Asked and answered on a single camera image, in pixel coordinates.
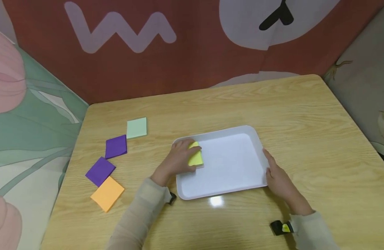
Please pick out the yellow sticky note pad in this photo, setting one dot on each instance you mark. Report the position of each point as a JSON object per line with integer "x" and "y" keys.
{"x": 196, "y": 158}

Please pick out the purple sticky note pad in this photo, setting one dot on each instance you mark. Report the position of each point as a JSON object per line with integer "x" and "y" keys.
{"x": 100, "y": 171}
{"x": 116, "y": 146}

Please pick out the person's left thumb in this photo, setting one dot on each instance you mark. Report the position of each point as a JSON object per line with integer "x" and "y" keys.
{"x": 189, "y": 169}

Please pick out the person's right hand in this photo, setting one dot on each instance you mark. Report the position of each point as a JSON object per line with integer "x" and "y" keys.
{"x": 278, "y": 178}

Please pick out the person's right fingers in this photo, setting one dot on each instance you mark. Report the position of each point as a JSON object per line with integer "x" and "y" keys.
{"x": 269, "y": 161}

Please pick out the person's left fingers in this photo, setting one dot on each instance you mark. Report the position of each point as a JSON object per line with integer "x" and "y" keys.
{"x": 189, "y": 147}

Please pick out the person's left hand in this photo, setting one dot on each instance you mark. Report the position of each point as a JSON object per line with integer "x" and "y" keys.
{"x": 176, "y": 161}

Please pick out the person's left forearm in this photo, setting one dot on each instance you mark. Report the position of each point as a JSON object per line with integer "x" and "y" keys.
{"x": 139, "y": 217}

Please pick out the black wrist band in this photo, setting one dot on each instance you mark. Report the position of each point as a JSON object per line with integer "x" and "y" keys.
{"x": 171, "y": 198}
{"x": 282, "y": 227}

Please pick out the orange sticky note pad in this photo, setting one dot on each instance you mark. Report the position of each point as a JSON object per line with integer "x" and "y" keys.
{"x": 107, "y": 193}

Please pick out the person's right forearm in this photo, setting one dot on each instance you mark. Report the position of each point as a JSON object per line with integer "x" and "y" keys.
{"x": 314, "y": 231}

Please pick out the light green sticky note pad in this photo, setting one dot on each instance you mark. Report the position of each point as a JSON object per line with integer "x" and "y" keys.
{"x": 136, "y": 127}

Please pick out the white plastic tray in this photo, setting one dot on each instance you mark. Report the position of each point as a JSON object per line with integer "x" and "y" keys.
{"x": 229, "y": 163}

